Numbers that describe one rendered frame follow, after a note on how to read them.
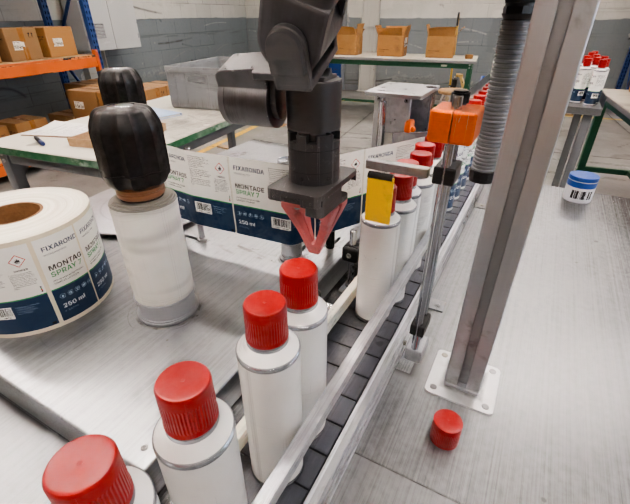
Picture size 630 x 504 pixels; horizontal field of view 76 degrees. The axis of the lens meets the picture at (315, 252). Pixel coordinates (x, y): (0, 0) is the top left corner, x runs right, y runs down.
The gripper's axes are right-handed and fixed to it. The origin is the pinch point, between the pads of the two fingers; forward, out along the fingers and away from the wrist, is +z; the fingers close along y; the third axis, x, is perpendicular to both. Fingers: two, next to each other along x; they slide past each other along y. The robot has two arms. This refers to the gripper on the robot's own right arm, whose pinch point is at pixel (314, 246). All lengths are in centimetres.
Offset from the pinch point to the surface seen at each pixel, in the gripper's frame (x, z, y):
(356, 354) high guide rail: 9.9, 5.7, 9.2
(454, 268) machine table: 13.5, 18.9, -34.2
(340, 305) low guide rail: 2.6, 10.3, -2.9
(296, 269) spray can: 5.8, -6.6, 14.1
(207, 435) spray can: 7.4, -2.9, 27.9
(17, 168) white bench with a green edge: -175, 33, -50
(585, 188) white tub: 37, 15, -82
